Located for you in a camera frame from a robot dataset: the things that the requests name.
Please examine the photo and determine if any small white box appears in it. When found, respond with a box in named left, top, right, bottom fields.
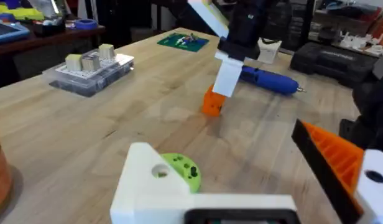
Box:
left=256, top=37, right=283, bottom=65

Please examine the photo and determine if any blue tray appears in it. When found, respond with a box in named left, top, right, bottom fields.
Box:
left=0, top=19, right=31, bottom=45

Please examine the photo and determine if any black tool case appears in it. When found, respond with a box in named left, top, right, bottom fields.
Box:
left=289, top=41, right=379, bottom=88

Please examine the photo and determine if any flat wrist plate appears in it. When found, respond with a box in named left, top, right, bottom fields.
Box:
left=187, top=0, right=230, bottom=39

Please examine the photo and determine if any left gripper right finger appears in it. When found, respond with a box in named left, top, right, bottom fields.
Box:
left=290, top=119, right=383, bottom=224

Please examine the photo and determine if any heap of white parts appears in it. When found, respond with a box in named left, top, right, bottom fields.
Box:
left=338, top=30, right=383, bottom=56

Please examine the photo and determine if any orange ribbed wedge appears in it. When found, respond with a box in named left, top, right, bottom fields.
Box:
left=201, top=84, right=227, bottom=118

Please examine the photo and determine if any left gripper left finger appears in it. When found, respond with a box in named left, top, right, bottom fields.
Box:
left=109, top=142, right=193, bottom=224

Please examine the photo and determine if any green disc with holes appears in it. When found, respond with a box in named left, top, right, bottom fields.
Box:
left=160, top=152, right=202, bottom=194

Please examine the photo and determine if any blue electric screwdriver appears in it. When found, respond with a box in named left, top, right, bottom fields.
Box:
left=239, top=65, right=307, bottom=96

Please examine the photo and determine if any brown side table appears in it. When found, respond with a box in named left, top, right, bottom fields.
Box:
left=0, top=24, right=107, bottom=58

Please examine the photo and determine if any blue tape roll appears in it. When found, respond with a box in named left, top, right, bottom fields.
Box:
left=73, top=18, right=99, bottom=31

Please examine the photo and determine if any clear box with blocks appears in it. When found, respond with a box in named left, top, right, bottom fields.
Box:
left=42, top=43, right=136, bottom=98

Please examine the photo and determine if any green board with toy blocks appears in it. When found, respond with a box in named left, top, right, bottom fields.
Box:
left=156, top=32, right=210, bottom=54

